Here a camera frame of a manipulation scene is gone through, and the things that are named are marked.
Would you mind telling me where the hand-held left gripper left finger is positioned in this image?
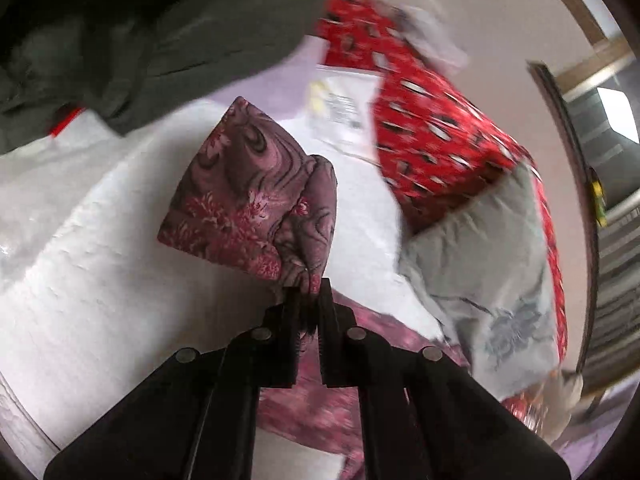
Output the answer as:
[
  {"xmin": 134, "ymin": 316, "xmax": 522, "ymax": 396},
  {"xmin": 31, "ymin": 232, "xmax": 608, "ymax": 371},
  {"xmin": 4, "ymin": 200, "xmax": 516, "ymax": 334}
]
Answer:
[{"xmin": 44, "ymin": 287, "xmax": 301, "ymax": 480}]

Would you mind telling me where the red printed blanket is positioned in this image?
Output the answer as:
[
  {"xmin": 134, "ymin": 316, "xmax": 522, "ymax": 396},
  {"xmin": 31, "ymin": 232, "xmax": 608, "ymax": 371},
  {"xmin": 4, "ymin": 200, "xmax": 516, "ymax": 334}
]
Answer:
[{"xmin": 317, "ymin": 0, "xmax": 569, "ymax": 431}]

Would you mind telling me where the lavender bed sheet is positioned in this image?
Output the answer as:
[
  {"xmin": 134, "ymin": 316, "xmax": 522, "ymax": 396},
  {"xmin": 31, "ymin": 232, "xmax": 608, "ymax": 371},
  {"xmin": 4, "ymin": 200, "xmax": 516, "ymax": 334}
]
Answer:
[{"xmin": 277, "ymin": 35, "xmax": 640, "ymax": 461}]

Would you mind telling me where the white printed plastic packet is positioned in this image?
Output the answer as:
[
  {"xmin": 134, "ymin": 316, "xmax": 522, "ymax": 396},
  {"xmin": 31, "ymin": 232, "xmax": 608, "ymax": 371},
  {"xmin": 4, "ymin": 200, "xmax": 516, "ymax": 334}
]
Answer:
[{"xmin": 305, "ymin": 65, "xmax": 387, "ymax": 157}]

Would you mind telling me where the pink floral garment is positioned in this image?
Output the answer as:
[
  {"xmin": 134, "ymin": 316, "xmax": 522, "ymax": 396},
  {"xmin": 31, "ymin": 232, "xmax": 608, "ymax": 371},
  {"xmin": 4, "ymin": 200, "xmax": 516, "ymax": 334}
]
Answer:
[{"xmin": 157, "ymin": 96, "xmax": 471, "ymax": 480}]

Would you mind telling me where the white cloth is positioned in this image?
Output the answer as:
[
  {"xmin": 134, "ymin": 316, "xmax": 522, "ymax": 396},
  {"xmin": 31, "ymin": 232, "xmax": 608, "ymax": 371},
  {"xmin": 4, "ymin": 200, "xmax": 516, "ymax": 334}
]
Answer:
[{"xmin": 350, "ymin": 0, "xmax": 471, "ymax": 77}]

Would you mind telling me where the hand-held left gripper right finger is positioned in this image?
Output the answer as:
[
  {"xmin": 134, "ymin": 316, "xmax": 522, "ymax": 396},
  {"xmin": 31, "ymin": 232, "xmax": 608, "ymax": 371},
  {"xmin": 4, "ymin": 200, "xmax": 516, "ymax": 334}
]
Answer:
[{"xmin": 319, "ymin": 279, "xmax": 571, "ymax": 480}]

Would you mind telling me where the dark wooden bed frame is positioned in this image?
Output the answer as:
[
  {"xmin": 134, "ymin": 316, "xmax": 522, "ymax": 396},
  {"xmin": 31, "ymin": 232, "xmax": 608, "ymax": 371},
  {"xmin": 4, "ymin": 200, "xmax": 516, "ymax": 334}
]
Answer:
[{"xmin": 527, "ymin": 60, "xmax": 602, "ymax": 401}]

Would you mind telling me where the wooden door frame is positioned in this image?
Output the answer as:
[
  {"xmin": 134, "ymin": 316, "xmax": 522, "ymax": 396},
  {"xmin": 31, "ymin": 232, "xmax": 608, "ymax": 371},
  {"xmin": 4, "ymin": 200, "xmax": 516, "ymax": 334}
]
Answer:
[{"xmin": 525, "ymin": 0, "xmax": 640, "ymax": 102}]

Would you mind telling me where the grey flower print pillow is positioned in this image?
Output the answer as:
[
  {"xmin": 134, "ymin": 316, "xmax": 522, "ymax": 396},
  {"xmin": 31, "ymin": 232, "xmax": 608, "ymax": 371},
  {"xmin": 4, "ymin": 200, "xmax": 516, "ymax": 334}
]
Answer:
[{"xmin": 397, "ymin": 162, "xmax": 561, "ymax": 387}]

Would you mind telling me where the dark green garment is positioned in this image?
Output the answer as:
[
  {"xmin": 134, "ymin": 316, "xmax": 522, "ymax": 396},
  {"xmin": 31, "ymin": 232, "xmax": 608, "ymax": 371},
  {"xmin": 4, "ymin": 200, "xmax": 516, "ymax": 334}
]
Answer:
[{"xmin": 0, "ymin": 0, "xmax": 341, "ymax": 157}]

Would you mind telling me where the white quilted bed cover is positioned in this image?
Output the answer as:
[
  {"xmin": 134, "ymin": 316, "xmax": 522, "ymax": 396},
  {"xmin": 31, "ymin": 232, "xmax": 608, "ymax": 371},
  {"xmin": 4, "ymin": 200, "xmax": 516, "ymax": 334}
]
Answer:
[{"xmin": 0, "ymin": 95, "xmax": 451, "ymax": 463}]

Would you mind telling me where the grey slatted rack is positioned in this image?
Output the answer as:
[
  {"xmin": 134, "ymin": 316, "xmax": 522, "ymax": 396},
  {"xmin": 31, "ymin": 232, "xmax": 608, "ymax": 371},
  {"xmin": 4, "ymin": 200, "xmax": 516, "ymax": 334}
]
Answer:
[{"xmin": 570, "ymin": 90, "xmax": 640, "ymax": 393}]

